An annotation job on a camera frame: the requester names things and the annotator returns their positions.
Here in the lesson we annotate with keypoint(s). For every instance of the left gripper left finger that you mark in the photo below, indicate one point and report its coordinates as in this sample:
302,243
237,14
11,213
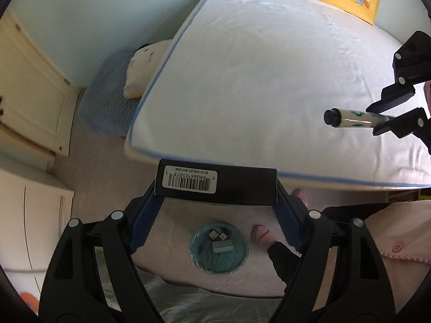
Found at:
72,290

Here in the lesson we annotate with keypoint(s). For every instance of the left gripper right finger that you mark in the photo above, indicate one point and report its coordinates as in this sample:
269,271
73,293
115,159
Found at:
360,290

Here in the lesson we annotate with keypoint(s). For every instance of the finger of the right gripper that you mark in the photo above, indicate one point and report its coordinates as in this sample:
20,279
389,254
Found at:
413,122
392,96

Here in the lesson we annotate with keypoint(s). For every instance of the green whiteboard marker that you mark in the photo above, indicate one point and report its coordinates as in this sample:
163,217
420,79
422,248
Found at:
346,118

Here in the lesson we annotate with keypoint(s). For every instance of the black lipstick box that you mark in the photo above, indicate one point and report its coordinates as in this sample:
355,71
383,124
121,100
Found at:
216,184

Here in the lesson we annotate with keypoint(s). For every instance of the teal trash bin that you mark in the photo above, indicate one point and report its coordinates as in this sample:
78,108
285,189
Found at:
218,249

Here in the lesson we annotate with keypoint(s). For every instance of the black gloved right hand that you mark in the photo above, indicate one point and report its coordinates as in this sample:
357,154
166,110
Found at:
285,262

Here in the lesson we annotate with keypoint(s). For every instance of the pink pajama clothing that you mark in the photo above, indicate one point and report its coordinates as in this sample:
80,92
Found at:
401,232

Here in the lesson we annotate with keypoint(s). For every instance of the white wardrobe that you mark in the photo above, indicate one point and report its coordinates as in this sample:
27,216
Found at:
33,217

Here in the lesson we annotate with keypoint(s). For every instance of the teal satin bedspread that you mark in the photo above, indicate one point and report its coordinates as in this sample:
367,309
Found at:
192,304

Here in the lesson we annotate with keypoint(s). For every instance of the pink slipper foot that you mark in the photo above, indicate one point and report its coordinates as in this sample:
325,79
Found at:
304,195
262,237

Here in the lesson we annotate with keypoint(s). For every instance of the blue textured blanket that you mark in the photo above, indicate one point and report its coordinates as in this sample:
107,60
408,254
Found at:
103,109

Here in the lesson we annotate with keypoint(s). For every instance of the cream door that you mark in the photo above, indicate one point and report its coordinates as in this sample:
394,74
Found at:
37,101

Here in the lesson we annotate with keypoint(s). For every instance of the cat face pillow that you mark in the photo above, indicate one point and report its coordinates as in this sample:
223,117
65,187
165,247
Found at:
142,67

